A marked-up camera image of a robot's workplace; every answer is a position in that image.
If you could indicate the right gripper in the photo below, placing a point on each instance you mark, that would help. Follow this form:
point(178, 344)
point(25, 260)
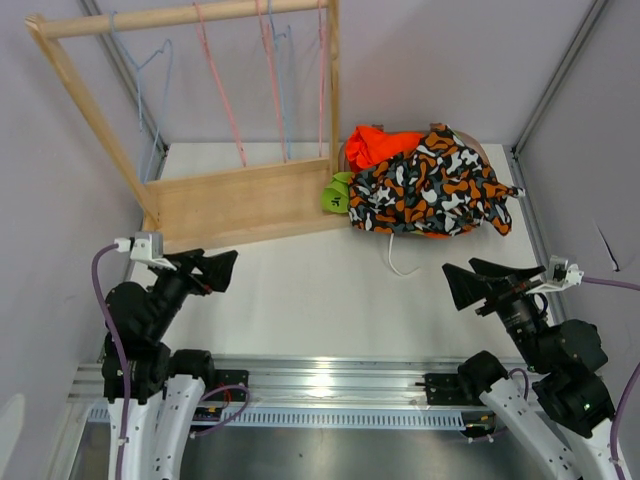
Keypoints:
point(488, 281)

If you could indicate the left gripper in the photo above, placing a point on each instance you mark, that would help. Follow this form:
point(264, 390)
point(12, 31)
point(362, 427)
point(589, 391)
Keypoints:
point(214, 274)

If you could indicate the patterned black orange shorts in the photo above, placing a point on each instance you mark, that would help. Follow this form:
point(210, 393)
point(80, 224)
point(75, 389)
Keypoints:
point(491, 196)

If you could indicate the pink hanger of green shorts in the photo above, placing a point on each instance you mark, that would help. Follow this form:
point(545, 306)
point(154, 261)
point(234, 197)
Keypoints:
point(268, 46)

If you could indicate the lime green shorts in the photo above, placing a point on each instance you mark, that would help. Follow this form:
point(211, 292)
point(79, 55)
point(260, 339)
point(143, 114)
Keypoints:
point(335, 196)

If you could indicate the blue wire hanger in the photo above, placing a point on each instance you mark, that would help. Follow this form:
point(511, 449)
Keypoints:
point(279, 38)

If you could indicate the pink hanger of patterned shorts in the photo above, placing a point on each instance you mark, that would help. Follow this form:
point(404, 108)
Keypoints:
point(203, 39)

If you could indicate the pink wire hanger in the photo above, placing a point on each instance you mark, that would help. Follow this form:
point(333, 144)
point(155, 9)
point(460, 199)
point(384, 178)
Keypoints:
point(322, 75)

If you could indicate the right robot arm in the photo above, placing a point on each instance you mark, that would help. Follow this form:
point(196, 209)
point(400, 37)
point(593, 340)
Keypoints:
point(563, 413)

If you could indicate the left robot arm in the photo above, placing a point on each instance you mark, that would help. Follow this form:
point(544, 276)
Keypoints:
point(153, 392)

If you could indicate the wooden clothes rack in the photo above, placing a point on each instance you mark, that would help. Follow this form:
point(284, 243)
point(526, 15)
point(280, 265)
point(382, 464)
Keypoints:
point(219, 209)

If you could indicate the pink plastic basket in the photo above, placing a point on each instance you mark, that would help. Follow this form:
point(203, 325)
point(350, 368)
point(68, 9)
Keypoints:
point(372, 150)

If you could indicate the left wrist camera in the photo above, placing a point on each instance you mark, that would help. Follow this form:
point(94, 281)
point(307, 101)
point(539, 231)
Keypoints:
point(146, 248)

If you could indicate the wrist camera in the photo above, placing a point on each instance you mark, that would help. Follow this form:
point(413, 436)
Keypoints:
point(561, 274)
point(146, 248)

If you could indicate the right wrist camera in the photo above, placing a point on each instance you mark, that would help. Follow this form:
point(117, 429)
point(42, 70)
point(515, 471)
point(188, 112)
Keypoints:
point(561, 274)

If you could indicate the aluminium mounting rail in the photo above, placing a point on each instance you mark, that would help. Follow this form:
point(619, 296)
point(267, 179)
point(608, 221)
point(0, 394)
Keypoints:
point(323, 382)

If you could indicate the white slotted cable duct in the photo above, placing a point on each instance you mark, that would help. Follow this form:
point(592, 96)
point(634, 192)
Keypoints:
point(411, 419)

